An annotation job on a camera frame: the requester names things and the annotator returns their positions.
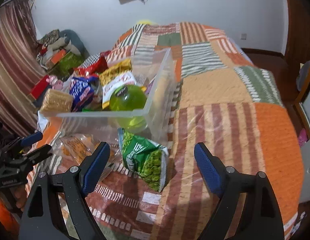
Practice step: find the red striped curtain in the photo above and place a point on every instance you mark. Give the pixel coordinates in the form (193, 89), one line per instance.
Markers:
(19, 69)

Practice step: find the green jelly ball bottle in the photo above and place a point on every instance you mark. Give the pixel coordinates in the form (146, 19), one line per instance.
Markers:
(128, 98)

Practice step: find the pink rabbit toy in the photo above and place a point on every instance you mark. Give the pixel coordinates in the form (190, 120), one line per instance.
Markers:
(54, 82)

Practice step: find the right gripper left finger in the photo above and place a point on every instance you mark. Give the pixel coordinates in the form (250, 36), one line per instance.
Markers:
(42, 217)

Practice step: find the yellow white Kaka snack bag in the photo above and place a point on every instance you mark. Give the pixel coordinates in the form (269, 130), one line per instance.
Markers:
(115, 77)

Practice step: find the person's left hand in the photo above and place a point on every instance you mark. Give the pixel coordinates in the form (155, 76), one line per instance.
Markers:
(20, 196)

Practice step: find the red gift box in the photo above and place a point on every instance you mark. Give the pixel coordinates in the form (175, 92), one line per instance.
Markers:
(39, 88)

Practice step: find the white appliance with stickers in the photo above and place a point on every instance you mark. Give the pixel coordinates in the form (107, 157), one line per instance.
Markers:
(305, 193)

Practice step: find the wooden door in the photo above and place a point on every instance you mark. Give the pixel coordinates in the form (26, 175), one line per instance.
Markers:
(298, 43)

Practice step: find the green pea snack bag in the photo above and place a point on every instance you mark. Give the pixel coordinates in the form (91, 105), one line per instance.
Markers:
(144, 157)

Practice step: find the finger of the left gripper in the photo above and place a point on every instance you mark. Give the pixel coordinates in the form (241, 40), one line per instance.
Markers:
(27, 139)
(28, 161)

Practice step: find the checkered patchwork sheet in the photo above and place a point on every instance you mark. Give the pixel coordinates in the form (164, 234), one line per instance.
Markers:
(93, 59)

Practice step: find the yellow headboard arch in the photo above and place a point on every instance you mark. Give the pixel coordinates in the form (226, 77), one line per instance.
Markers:
(145, 21)

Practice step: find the striped patchwork bed quilt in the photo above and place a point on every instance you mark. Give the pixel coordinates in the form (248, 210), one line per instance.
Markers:
(224, 101)

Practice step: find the red cartoon snack bag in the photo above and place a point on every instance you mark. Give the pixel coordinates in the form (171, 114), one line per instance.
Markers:
(95, 68)

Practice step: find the blue snack bag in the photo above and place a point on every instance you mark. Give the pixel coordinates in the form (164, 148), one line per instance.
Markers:
(82, 89)

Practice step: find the orange box on pile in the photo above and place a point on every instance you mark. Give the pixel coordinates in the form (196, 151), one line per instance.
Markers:
(52, 61)

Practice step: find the green cardboard box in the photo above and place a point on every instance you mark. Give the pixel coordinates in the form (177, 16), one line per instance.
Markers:
(66, 64)

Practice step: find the clear plastic storage bin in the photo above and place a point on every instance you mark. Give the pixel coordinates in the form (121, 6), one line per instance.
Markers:
(156, 71)

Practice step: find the brown wafer cracker pack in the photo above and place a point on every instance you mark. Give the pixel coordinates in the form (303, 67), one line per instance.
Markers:
(56, 101)

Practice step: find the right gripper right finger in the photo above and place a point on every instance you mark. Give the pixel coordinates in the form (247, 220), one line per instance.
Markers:
(247, 207)

